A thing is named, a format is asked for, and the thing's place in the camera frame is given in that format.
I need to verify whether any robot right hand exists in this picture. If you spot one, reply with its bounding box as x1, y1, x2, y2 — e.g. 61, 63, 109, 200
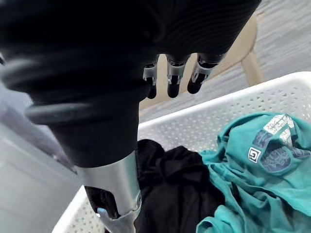
0, 0, 262, 233

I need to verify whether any white perforated laundry basket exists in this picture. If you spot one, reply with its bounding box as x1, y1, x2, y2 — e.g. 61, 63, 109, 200
52, 71, 311, 233

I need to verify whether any black garment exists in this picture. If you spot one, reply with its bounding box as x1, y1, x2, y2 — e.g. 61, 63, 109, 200
135, 139, 226, 233

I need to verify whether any teal t-shirt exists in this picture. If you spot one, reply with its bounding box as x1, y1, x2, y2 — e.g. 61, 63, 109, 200
195, 112, 311, 233

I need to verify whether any white washing machine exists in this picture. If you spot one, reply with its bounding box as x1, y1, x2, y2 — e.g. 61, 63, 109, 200
0, 118, 82, 233

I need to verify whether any beige wooden chair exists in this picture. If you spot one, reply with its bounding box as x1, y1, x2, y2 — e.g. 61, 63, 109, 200
139, 11, 266, 113

